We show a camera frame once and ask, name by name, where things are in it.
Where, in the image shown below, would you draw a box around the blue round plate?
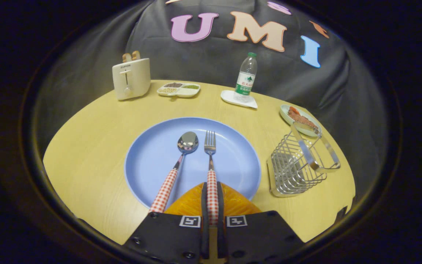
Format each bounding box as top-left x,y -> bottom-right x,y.
124,117 -> 262,209

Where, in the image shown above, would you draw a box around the small pale plate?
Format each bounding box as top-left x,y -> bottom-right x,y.
280,104 -> 322,138

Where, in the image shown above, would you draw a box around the cream toaster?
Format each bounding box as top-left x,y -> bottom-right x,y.
112,58 -> 151,101

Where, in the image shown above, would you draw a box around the black backdrop cloth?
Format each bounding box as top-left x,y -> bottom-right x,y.
35,0 -> 389,193

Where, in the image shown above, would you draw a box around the clear water bottle green cap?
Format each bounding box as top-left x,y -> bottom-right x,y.
234,52 -> 258,103

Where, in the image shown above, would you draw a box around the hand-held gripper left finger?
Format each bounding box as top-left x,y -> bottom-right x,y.
122,182 -> 210,264

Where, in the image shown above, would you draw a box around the white divided dish with grains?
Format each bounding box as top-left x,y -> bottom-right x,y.
157,82 -> 201,99

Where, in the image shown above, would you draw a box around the white square coaster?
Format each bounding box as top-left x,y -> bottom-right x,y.
221,90 -> 258,109

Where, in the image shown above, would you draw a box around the red meat pieces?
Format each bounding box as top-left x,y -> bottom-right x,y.
288,106 -> 319,130

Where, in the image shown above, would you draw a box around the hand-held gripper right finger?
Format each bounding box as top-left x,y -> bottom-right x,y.
216,181 -> 306,264

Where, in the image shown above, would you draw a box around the spoon with red checked handle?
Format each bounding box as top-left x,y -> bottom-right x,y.
149,131 -> 199,213

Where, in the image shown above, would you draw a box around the fork with red checked handle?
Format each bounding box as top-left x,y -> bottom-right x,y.
204,130 -> 219,226

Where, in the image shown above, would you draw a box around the metal wire cutlery basket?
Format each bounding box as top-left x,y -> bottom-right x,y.
267,122 -> 341,198

